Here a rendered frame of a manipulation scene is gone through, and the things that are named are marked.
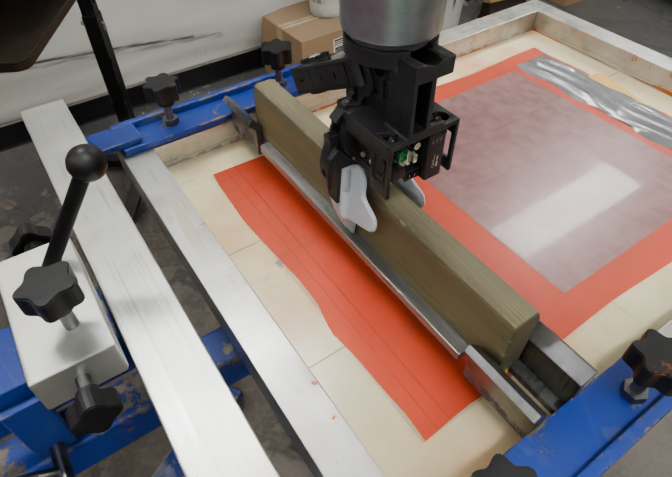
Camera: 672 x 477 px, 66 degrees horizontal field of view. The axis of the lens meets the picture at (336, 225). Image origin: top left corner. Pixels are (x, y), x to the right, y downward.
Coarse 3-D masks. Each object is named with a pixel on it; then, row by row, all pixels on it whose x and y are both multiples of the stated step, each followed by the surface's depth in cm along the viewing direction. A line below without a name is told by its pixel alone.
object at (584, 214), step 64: (512, 192) 64; (576, 192) 64; (640, 192) 64; (512, 256) 57; (576, 256) 57; (640, 256) 57; (384, 320) 51; (576, 320) 51; (384, 384) 46; (448, 384) 46
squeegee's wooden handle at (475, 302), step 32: (256, 96) 61; (288, 96) 59; (288, 128) 57; (320, 128) 55; (288, 160) 61; (320, 192) 57; (384, 224) 48; (416, 224) 45; (384, 256) 51; (416, 256) 46; (448, 256) 43; (416, 288) 48; (448, 288) 43; (480, 288) 41; (512, 288) 41; (448, 320) 46; (480, 320) 41; (512, 320) 39; (512, 352) 42
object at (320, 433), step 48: (480, 48) 90; (576, 48) 89; (624, 48) 83; (336, 96) 77; (192, 144) 68; (144, 192) 59; (192, 240) 54; (240, 288) 50; (240, 336) 46; (288, 384) 43; (288, 432) 43; (336, 432) 40
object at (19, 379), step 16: (96, 288) 43; (112, 320) 41; (0, 336) 40; (0, 352) 39; (16, 352) 39; (128, 352) 42; (0, 368) 38; (16, 368) 38; (128, 368) 43; (0, 384) 37; (16, 384) 37; (0, 400) 37; (16, 400) 38; (0, 432) 39
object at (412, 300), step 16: (272, 160) 62; (288, 176) 60; (304, 192) 58; (320, 208) 56; (336, 224) 54; (352, 240) 53; (368, 256) 51; (384, 272) 50; (400, 288) 49; (416, 304) 47; (432, 320) 46; (448, 336) 45; (464, 352) 44
